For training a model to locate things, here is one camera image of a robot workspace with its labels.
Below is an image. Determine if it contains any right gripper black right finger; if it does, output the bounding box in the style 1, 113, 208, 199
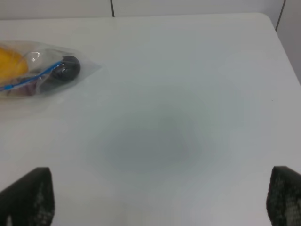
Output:
266, 166, 301, 226

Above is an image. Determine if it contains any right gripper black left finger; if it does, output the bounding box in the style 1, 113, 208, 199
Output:
0, 167, 55, 226

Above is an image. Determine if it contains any clear zip bag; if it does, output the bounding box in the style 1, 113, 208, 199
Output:
0, 40, 101, 99

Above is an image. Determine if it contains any yellow pear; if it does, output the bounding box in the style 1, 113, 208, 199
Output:
0, 48, 29, 82

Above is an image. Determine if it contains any dark purple eggplant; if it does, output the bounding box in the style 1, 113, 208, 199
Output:
22, 56, 81, 96

